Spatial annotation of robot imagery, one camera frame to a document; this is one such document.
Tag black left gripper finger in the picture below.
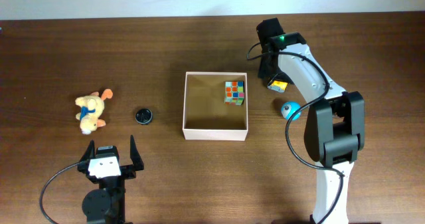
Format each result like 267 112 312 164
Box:
130 135 144 170
80 140 96 162

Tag yellow grey toy truck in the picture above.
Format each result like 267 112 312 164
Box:
267 80 288 93

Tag colourful puzzle cube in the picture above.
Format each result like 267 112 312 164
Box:
224 81 246 106

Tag beige cardboard box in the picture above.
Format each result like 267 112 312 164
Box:
182 72 248 141

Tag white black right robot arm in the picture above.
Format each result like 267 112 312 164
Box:
259 32 365 223

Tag blue ball toy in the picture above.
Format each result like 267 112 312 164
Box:
281 101 301 120

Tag black round lid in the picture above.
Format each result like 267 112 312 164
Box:
135 108 153 125

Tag yellow plush duck toy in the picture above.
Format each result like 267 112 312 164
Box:
75 88 113 135

